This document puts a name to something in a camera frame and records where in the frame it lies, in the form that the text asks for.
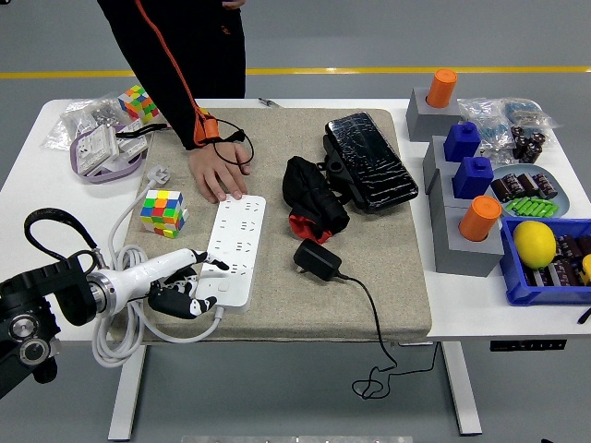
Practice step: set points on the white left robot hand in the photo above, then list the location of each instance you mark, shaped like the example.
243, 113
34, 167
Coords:
148, 274

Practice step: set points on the person's right hand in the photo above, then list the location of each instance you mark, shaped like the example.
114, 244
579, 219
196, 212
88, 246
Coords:
219, 171

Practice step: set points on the white power strip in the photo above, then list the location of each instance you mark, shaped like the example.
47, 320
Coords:
235, 231

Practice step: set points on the person's right forearm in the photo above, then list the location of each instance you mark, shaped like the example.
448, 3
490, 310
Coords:
182, 113

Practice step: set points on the large colourful puzzle cube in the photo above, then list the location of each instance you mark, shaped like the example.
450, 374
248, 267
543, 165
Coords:
161, 212

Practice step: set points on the silver pen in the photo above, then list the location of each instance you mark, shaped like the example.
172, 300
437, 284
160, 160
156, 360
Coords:
270, 102

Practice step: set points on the black table control panel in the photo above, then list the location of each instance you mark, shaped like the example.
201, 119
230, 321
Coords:
526, 345

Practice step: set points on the white table leg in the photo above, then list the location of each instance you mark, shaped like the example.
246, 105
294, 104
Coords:
127, 392
461, 392

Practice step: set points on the black cloth bundle red lining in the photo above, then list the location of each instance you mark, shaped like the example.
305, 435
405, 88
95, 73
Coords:
314, 198

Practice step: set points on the purple tray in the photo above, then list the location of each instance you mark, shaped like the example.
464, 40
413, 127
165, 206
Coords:
111, 177

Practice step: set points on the small colourful puzzle cube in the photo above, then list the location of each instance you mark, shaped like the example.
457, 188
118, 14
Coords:
138, 104

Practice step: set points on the person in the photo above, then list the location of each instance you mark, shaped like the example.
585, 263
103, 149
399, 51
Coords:
217, 46

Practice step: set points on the black pen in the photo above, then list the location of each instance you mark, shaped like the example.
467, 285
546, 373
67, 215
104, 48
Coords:
585, 316

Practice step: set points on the grey-brown mat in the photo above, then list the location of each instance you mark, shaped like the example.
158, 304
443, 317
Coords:
277, 300

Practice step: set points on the black shiny wrapped box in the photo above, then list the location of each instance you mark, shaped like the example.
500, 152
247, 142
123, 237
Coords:
369, 161

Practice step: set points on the clear bag of metal parts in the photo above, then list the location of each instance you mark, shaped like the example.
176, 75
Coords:
69, 124

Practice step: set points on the blue plastic bin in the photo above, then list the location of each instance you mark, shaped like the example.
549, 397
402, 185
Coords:
512, 277

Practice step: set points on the dark capacitor pile in bin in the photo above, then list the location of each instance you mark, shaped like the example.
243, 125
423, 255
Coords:
565, 267

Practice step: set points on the small yellow object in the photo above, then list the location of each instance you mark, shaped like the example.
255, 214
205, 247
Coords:
587, 267

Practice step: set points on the yellow lemon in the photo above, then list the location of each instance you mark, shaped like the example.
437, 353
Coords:
534, 244

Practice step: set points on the large grey block round hole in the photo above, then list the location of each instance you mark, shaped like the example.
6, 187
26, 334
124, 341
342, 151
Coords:
466, 258

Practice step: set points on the grey block with round hole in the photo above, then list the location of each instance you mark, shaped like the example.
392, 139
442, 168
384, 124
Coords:
425, 120

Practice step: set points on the grey block with square hole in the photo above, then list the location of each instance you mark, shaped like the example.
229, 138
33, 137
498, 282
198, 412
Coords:
434, 157
441, 194

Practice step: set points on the orange cylinder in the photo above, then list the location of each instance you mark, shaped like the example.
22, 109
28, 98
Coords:
480, 219
441, 90

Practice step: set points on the green battery pile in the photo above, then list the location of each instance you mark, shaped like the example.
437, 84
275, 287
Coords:
531, 207

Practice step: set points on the blue square peg block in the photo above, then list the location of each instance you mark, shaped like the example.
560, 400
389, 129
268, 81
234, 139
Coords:
473, 177
461, 140

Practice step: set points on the light blue plate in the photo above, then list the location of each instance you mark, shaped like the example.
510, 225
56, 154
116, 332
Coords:
561, 194

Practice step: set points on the dark brown capacitor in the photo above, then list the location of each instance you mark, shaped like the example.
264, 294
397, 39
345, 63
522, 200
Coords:
505, 188
545, 184
526, 182

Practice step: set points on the clear bag of blue parts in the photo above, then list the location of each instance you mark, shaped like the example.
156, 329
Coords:
485, 120

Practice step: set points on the loose black capacitor pile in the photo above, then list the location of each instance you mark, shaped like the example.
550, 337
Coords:
528, 145

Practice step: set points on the clear bag of grey-blue parts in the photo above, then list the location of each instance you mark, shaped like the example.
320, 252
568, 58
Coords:
528, 113

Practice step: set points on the white wall socket panel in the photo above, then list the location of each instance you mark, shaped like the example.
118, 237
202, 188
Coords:
97, 147
134, 143

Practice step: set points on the black plastic bracket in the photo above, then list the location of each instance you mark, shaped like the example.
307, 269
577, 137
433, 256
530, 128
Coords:
334, 168

